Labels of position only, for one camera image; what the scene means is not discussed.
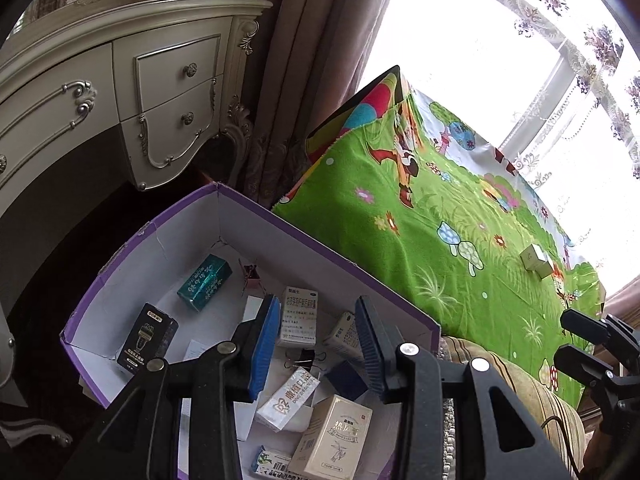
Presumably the teal carton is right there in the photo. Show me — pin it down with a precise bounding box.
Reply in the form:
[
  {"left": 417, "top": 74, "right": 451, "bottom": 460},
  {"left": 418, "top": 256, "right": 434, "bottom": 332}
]
[{"left": 176, "top": 254, "right": 233, "bottom": 311}]

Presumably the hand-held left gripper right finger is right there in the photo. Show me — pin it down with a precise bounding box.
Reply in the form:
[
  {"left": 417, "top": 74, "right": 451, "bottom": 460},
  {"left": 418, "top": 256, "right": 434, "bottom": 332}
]
[{"left": 354, "top": 296, "right": 573, "bottom": 480}]

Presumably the white carton with barcode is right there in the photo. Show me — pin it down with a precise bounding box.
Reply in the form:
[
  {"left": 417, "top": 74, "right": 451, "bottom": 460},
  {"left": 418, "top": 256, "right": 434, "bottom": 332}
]
[{"left": 250, "top": 445, "right": 293, "bottom": 480}]

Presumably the black binder clip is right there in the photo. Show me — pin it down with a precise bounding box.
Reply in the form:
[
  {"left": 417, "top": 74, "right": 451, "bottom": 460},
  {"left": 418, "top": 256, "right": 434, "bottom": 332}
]
[{"left": 285, "top": 349, "right": 328, "bottom": 368}]

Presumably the striped plush cushion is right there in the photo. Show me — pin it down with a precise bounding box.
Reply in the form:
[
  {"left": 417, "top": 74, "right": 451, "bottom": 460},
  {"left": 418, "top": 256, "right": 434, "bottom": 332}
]
[{"left": 437, "top": 335, "right": 586, "bottom": 480}]

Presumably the dark blue small carton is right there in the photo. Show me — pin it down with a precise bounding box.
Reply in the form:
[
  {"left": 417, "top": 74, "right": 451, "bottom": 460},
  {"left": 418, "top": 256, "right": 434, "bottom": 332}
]
[{"left": 324, "top": 359, "right": 368, "bottom": 402}]

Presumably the long white carton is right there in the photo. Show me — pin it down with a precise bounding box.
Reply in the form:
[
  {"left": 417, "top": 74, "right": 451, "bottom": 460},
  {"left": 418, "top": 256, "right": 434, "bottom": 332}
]
[{"left": 256, "top": 366, "right": 321, "bottom": 433}]

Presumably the beige carton with drawing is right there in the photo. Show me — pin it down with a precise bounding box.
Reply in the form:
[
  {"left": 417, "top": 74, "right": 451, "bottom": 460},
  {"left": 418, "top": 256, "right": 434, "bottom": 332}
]
[{"left": 288, "top": 394, "right": 373, "bottom": 480}]

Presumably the black carton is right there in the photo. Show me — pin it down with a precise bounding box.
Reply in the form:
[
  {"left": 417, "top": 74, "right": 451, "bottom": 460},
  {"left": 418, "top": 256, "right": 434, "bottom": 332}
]
[{"left": 116, "top": 302, "right": 179, "bottom": 376}]

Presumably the purple cardboard box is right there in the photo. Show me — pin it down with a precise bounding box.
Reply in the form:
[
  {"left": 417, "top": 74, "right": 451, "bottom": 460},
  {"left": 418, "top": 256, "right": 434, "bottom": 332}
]
[{"left": 60, "top": 182, "right": 442, "bottom": 480}]

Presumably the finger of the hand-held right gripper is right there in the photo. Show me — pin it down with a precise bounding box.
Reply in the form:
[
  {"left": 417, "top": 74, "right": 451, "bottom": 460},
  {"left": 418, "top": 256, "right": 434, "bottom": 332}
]
[
  {"left": 560, "top": 309, "right": 626, "bottom": 346},
  {"left": 552, "top": 342, "right": 621, "bottom": 386}
]

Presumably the small white cube carton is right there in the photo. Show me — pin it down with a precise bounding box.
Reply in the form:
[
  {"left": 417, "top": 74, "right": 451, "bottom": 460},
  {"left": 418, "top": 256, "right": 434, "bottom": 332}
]
[{"left": 520, "top": 244, "right": 544, "bottom": 272}]

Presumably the white ornate chair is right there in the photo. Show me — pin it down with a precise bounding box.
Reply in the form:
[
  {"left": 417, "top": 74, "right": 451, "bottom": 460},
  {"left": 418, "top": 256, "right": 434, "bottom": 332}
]
[{"left": 0, "top": 310, "right": 75, "bottom": 450}]

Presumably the white ornate dresser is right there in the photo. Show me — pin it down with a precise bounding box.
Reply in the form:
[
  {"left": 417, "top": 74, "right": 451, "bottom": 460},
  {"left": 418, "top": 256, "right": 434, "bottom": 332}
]
[{"left": 0, "top": 0, "right": 275, "bottom": 281}]

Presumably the white lace curtain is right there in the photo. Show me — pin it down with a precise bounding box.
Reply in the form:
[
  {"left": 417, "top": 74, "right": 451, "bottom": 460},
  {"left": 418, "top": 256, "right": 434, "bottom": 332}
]
[{"left": 370, "top": 0, "right": 640, "bottom": 271}]

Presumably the pink binder clip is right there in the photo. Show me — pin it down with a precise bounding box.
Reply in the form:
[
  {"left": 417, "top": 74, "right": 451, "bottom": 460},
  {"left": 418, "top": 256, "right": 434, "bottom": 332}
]
[{"left": 237, "top": 259, "right": 266, "bottom": 297}]

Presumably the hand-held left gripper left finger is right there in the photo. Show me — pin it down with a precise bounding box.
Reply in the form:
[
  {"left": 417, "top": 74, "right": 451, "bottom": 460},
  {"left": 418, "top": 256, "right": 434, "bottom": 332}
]
[{"left": 57, "top": 294, "right": 283, "bottom": 480}]

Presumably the mauve curtain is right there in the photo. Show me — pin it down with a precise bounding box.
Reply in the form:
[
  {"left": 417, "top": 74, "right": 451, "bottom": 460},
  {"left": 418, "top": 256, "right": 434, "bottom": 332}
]
[
  {"left": 235, "top": 0, "right": 406, "bottom": 211},
  {"left": 602, "top": 275, "right": 640, "bottom": 322}
]

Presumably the green cartoon printed blanket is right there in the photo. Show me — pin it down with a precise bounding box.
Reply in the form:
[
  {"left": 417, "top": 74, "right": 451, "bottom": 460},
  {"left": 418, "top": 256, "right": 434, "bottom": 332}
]
[{"left": 272, "top": 65, "right": 608, "bottom": 408}]

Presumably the white medicine carton blue logo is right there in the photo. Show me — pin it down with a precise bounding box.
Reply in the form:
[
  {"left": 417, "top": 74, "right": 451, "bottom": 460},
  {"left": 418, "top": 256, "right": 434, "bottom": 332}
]
[{"left": 276, "top": 286, "right": 323, "bottom": 348}]

